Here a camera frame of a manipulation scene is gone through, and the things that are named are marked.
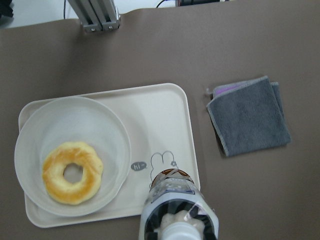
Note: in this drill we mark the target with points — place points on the white round plate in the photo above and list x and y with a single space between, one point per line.
72 119

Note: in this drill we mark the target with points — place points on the glazed donut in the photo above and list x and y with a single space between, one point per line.
78 153

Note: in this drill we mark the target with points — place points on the tea bottle white cap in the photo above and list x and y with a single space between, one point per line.
176 210

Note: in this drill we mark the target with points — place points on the aluminium frame post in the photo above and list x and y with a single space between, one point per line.
95 15

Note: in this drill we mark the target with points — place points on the cream rabbit tray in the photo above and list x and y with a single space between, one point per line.
157 120

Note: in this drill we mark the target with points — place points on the grey folded cloth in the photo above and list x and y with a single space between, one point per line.
248 116

